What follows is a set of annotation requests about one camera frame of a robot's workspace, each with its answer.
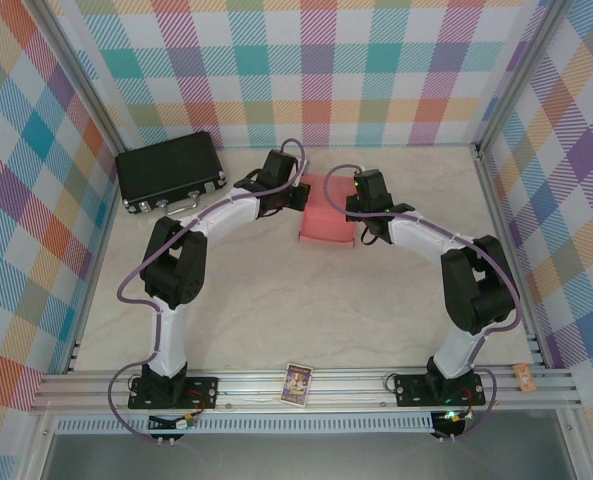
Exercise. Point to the pink paper box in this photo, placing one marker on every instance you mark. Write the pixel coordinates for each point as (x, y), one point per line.
(326, 225)

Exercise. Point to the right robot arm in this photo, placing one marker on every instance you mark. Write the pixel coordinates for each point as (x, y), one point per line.
(456, 350)

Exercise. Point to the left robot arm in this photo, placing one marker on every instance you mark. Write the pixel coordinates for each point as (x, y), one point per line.
(168, 340)

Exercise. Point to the purple playing card box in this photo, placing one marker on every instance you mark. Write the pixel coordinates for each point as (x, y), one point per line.
(296, 385)

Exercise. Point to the black hard case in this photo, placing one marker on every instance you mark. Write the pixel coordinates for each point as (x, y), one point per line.
(168, 167)

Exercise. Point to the printed wooden block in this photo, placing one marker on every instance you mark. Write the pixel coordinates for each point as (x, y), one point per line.
(524, 377)

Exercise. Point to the aluminium frame post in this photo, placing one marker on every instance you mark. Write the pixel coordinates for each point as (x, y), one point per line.
(83, 80)
(518, 75)

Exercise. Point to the aluminium frame rail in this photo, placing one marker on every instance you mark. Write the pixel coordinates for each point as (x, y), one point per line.
(346, 387)

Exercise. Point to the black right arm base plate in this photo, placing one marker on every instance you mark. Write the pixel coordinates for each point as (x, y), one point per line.
(411, 390)

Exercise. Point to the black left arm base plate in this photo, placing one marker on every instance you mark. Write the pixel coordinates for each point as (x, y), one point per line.
(201, 392)

